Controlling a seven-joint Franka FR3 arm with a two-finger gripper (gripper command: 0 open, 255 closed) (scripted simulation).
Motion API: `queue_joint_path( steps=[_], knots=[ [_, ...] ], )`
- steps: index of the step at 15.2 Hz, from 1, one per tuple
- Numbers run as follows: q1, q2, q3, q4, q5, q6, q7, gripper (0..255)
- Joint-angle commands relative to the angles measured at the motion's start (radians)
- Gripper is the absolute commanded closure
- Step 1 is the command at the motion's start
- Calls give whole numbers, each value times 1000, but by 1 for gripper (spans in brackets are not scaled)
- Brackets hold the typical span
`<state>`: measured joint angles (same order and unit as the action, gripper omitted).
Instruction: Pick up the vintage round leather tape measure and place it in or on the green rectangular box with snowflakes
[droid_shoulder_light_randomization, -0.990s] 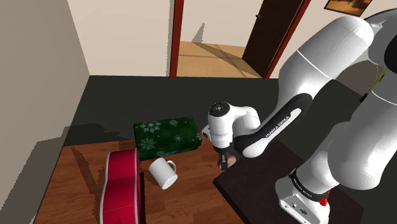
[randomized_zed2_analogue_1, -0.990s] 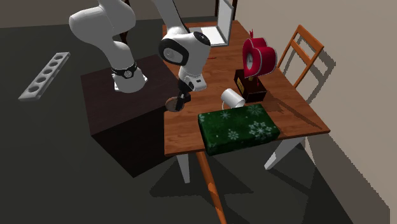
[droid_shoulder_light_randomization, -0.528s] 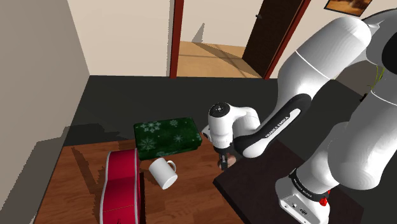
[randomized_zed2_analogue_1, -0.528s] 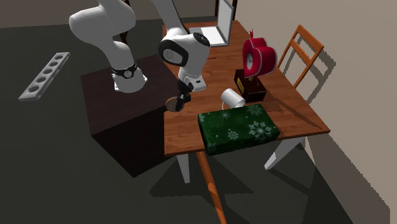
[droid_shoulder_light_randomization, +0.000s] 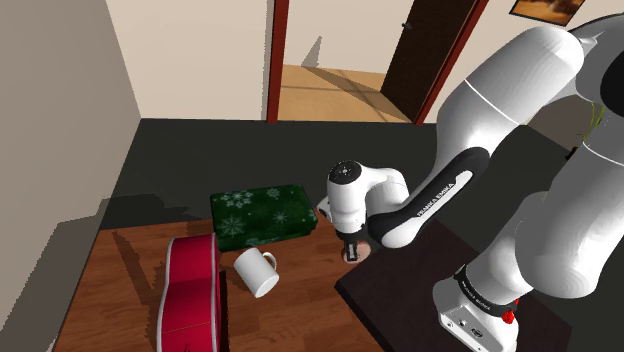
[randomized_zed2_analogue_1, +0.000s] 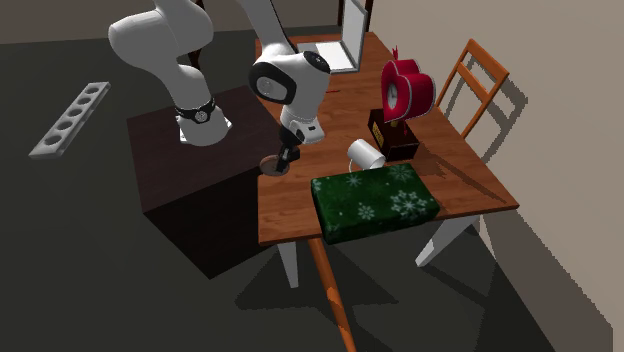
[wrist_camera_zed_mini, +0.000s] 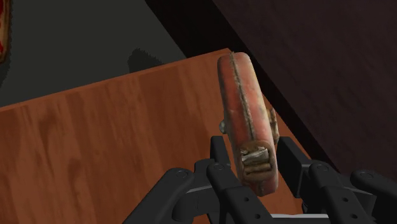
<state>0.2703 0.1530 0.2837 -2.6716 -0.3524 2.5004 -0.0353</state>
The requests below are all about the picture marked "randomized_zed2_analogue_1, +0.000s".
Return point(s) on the green box with snowflakes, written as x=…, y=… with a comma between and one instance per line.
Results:
x=373, y=202

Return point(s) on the brown round disc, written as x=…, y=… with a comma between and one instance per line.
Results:
x=267, y=166

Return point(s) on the red heart-shaped clock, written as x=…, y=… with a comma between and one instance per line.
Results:
x=419, y=90

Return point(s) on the white mug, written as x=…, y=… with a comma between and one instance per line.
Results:
x=366, y=153

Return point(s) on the grey tray with round holes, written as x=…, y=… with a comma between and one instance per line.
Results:
x=68, y=122

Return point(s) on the orange wooden chair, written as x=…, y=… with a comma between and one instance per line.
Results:
x=480, y=61

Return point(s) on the dark brown box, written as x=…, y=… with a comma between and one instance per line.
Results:
x=400, y=144

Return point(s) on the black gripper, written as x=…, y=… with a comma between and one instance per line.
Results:
x=289, y=144

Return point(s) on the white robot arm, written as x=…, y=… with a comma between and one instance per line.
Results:
x=161, y=44

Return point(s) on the dark robot stand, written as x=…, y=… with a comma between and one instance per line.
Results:
x=161, y=161

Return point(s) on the wooden table with white legs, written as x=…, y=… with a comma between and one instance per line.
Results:
x=453, y=170

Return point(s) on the white laptop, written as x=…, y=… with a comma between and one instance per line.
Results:
x=336, y=54

